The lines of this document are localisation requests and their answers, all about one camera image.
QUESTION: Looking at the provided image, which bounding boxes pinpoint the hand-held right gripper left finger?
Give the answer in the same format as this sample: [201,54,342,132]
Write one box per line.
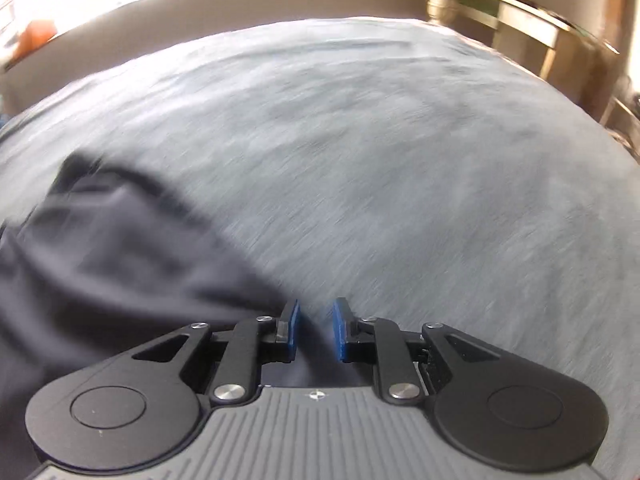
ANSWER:
[132,299,302,407]

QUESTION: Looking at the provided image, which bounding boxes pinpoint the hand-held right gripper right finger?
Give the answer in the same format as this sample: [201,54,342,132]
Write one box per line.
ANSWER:
[331,297,503,405]

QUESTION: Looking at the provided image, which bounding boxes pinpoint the dark grey pants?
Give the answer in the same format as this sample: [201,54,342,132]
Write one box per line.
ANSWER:
[0,152,371,480]

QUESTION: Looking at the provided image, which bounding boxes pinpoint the grey bed blanket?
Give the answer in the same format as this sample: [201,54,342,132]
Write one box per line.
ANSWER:
[0,17,640,480]

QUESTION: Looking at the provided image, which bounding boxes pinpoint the beige carved bedpost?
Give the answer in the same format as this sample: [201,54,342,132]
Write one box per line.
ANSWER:
[425,0,458,23]

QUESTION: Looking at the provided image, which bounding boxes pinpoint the light wooden desk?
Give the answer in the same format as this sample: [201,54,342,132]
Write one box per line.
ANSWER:
[430,0,626,116]

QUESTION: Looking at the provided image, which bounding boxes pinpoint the metal shoe rack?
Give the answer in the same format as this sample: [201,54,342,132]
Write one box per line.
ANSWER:
[600,75,640,151]

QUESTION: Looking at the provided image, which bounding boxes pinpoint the orange cloth bundle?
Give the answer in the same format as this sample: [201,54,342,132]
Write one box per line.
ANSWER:
[15,20,56,56]

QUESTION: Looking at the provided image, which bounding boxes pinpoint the brown cardboard sheet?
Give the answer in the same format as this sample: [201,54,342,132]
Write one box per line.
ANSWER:
[595,0,631,46]

